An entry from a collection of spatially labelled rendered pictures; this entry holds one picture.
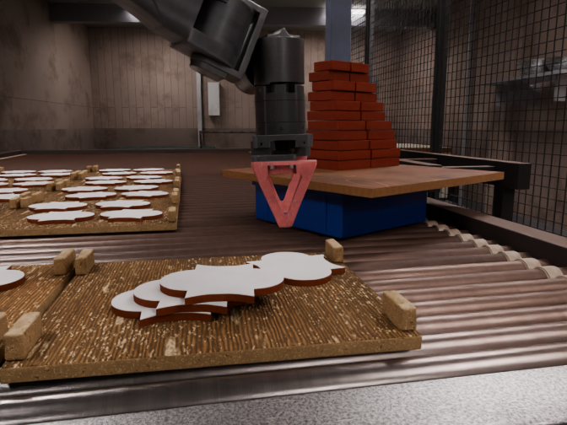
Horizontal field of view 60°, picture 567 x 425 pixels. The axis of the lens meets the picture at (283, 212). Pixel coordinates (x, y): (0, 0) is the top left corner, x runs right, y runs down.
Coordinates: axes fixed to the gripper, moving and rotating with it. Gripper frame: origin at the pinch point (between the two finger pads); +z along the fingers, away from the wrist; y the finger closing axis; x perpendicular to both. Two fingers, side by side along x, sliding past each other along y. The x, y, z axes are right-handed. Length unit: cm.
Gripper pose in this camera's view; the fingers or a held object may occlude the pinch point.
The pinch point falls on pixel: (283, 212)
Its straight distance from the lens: 57.8
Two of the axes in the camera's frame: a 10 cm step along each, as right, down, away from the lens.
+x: 10.0, -0.4, 0.3
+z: 0.3, 9.9, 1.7
